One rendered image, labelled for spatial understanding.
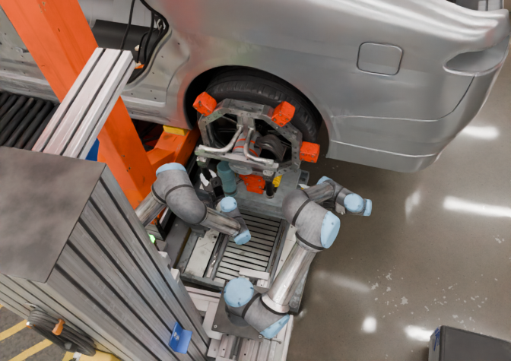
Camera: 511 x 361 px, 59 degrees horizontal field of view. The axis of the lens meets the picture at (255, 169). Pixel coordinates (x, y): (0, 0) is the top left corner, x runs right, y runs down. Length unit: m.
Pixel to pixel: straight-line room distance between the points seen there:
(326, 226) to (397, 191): 1.73
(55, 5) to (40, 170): 0.78
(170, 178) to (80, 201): 0.90
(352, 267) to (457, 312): 0.64
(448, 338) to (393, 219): 0.92
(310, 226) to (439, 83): 0.80
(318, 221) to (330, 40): 0.73
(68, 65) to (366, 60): 1.12
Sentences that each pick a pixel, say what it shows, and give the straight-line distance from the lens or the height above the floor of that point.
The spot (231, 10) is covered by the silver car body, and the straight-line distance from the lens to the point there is 1.93.
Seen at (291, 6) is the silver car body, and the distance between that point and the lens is 1.85.
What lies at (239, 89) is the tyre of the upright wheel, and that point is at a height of 1.17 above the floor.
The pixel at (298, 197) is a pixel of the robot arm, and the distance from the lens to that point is 1.65.
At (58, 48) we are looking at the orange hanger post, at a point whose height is 1.77.
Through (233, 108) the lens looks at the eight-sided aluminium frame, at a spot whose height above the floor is 1.12.
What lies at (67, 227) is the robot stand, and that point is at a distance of 0.87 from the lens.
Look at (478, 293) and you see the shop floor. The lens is 3.09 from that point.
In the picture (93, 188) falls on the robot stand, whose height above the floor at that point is 2.03.
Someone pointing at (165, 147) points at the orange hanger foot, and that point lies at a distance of 2.68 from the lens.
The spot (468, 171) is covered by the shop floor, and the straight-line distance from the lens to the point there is 3.51.
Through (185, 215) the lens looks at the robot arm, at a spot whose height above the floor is 1.25.
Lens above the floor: 2.72
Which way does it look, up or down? 55 degrees down
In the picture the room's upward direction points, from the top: 7 degrees counter-clockwise
